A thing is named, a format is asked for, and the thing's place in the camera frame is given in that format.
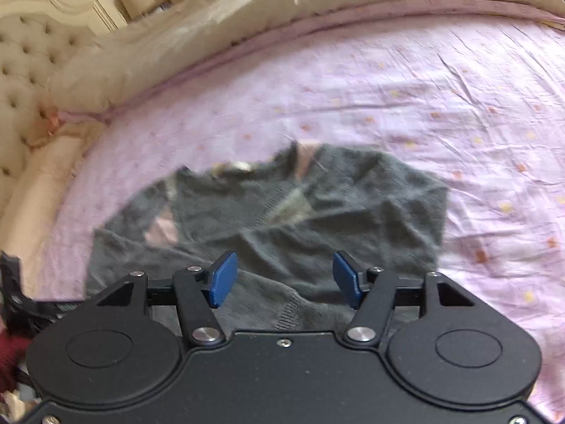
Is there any cream lampshade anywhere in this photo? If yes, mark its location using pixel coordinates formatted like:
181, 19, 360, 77
118, 0, 149, 20

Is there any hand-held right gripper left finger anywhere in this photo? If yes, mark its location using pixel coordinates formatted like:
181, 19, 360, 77
95, 251, 239, 346

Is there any purple patterned bedsheet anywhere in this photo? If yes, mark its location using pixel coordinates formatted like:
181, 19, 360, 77
33, 0, 565, 424

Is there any person's left forearm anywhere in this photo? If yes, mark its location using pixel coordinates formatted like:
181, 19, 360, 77
0, 333, 29, 391

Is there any grey knit sweater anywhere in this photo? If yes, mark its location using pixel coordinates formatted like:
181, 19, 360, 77
86, 140, 450, 332

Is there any beige pillow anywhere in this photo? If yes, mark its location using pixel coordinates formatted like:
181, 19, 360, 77
0, 124, 107, 259

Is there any orange patterned cloth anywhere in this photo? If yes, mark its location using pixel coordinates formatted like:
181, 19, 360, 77
42, 106, 61, 139

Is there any cream tufted headboard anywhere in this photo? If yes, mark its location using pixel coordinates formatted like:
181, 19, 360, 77
0, 0, 131, 213

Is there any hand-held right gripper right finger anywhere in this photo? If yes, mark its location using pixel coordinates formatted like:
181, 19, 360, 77
332, 251, 476, 348

